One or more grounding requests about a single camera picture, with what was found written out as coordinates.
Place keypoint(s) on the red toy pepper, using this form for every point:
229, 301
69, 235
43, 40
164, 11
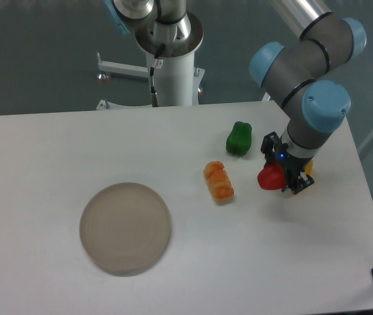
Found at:
271, 177

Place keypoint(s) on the yellow block behind gripper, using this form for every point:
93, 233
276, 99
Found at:
309, 167

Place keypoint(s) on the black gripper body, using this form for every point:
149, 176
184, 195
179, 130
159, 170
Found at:
288, 166

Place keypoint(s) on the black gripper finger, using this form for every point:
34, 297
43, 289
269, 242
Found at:
295, 181
268, 147

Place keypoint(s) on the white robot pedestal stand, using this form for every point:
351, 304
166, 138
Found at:
170, 69

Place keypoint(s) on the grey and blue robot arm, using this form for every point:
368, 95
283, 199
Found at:
293, 78

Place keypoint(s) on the green toy pepper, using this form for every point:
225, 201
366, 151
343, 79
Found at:
239, 140

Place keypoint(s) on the beige round plate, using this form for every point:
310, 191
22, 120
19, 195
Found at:
125, 228

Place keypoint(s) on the orange toy bread roll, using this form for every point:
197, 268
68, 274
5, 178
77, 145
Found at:
218, 182

